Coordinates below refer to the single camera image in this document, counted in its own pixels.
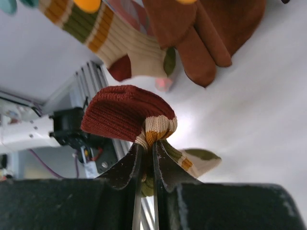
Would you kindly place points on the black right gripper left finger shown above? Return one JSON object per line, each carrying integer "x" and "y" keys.
{"x": 110, "y": 202}

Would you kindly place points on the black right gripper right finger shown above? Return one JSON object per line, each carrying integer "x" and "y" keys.
{"x": 182, "y": 202}

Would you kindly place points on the tan brown sock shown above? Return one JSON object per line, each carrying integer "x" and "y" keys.
{"x": 125, "y": 52}

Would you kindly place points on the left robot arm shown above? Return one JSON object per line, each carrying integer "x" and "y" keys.
{"x": 61, "y": 128}

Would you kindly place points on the brown sock on hanger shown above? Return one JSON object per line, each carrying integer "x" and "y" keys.
{"x": 205, "y": 33}

